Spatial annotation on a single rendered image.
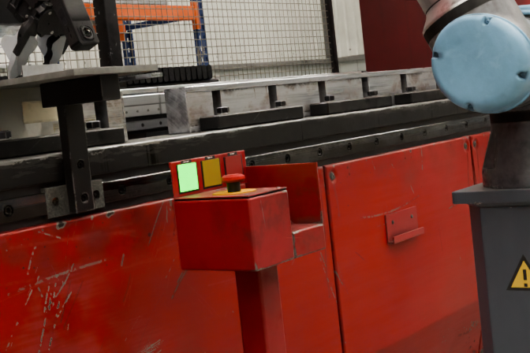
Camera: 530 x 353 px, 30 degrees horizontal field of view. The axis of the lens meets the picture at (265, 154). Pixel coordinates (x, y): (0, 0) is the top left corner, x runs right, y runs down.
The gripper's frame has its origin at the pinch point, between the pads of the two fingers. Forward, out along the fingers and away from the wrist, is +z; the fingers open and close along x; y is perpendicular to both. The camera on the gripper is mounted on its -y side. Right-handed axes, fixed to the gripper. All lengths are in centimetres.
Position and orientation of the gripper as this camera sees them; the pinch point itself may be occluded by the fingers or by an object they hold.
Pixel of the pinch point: (31, 75)
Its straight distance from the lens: 170.0
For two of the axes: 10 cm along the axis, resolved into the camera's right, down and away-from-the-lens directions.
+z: -4.3, 7.9, 4.4
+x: -6.1, 1.1, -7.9
